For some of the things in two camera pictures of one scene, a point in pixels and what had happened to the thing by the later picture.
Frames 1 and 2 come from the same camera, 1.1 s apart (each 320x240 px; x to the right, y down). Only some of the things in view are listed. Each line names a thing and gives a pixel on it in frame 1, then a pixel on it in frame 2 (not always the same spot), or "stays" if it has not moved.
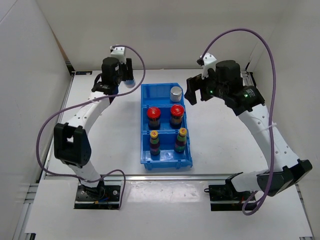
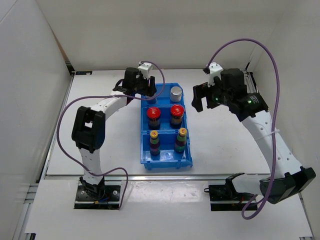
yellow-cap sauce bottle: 154,143 stays
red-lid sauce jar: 153,114 stays
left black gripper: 128,75 -> 149,90
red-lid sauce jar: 177,112 stays
